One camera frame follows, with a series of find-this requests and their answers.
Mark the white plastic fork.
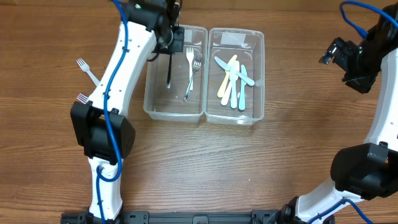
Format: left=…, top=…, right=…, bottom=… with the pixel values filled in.
left=186, top=47, right=195, bottom=92

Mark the silver metal fork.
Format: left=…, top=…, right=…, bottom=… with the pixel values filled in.
left=183, top=53, right=202, bottom=101
left=76, top=93, right=89, bottom=104

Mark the black handled metal fork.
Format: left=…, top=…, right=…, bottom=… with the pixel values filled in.
left=166, top=54, right=173, bottom=89

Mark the grey white plastic knife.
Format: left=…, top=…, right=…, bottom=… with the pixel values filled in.
left=213, top=55, right=256, bottom=87

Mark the yellow plastic knife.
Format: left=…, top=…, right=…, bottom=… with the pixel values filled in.
left=217, top=55, right=237, bottom=98

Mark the light blue plastic knife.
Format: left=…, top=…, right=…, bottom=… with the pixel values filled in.
left=229, top=60, right=239, bottom=109

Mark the pale green plastic knife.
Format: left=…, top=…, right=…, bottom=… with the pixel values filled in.
left=238, top=65, right=247, bottom=111

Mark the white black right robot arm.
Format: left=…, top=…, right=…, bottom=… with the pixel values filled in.
left=269, top=1, right=397, bottom=223

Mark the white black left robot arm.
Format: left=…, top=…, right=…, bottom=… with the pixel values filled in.
left=60, top=0, right=184, bottom=223

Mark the left clear plastic container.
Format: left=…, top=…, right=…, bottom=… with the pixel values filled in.
left=144, top=25, right=208, bottom=123

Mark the clear plastic container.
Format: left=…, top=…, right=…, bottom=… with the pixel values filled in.
left=144, top=25, right=208, bottom=123
left=205, top=27, right=266, bottom=126

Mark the right clear plastic container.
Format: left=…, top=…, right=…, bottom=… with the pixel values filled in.
left=205, top=27, right=266, bottom=126

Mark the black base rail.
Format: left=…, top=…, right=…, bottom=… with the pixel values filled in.
left=60, top=210, right=336, bottom=224

